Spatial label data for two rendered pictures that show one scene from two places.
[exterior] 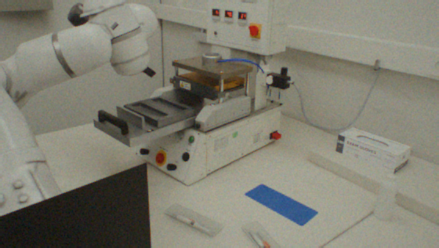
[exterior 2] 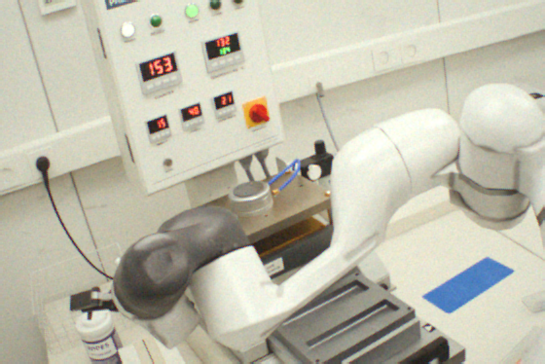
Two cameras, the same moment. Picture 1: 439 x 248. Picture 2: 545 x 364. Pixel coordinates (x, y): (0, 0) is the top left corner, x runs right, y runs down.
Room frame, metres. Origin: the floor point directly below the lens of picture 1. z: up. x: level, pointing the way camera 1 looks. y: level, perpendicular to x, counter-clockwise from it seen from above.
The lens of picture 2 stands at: (0.94, 1.03, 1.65)
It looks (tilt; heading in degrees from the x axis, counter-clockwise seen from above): 25 degrees down; 291
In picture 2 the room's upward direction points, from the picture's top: 11 degrees counter-clockwise
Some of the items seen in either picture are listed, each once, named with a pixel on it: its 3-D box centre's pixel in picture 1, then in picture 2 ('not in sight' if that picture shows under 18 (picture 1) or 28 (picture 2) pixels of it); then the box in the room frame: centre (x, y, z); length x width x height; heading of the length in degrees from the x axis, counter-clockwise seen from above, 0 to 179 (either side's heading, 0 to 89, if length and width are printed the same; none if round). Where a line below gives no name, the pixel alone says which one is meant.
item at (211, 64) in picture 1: (220, 70); (256, 208); (1.39, 0.01, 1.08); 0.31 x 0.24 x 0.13; 47
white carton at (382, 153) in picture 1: (371, 148); not in sight; (1.24, -0.58, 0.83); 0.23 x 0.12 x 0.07; 43
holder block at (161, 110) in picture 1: (159, 110); (340, 319); (1.19, 0.22, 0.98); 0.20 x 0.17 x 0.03; 47
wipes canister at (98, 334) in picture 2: not in sight; (101, 342); (1.78, 0.15, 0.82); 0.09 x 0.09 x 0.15
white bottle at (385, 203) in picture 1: (386, 196); not in sight; (0.94, -0.51, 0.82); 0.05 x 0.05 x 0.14
